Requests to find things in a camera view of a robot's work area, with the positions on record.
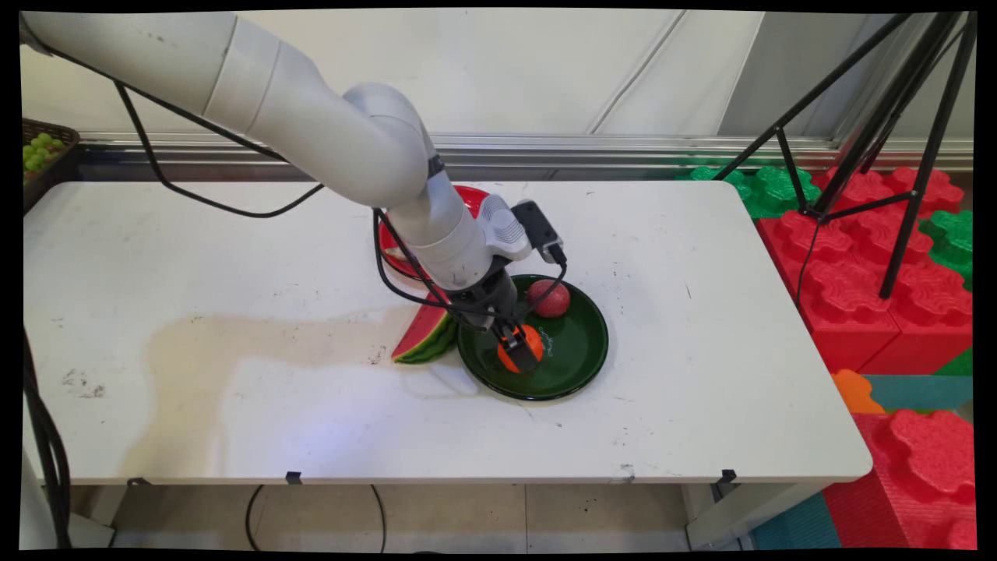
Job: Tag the green toy grapes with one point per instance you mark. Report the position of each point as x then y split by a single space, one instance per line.
39 152

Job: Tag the black table edge clip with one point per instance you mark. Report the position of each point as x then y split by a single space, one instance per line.
728 476
294 478
139 482

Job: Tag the orange toy tangerine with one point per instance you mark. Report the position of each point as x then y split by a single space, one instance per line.
508 358

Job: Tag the black tripod stand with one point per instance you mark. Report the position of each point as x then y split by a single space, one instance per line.
919 117

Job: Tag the aluminium wall rail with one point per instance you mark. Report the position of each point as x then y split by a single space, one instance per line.
623 149

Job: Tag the green foam block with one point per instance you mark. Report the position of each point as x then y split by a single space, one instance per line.
952 238
767 191

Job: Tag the dark green round plate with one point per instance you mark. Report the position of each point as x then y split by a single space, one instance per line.
572 351

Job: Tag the red toy apple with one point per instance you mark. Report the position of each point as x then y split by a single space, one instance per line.
551 300

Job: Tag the toy watermelon slice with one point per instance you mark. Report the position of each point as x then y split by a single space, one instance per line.
424 339

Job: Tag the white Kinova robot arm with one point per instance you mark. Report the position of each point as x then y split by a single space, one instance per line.
311 125

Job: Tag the large red foam block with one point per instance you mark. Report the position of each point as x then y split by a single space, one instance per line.
849 296

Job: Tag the black wrist camera white mount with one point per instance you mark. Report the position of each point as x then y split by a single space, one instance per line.
537 230

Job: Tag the dark wicker basket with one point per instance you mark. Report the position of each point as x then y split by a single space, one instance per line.
62 167

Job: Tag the teal foam mat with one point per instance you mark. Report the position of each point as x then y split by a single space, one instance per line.
919 392
794 526

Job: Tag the red round plate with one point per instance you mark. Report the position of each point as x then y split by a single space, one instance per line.
393 234

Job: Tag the white table leg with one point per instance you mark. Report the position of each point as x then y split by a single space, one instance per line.
740 514

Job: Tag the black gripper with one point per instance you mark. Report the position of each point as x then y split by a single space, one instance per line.
487 300

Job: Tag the orange foam block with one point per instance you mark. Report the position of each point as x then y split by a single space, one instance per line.
855 392

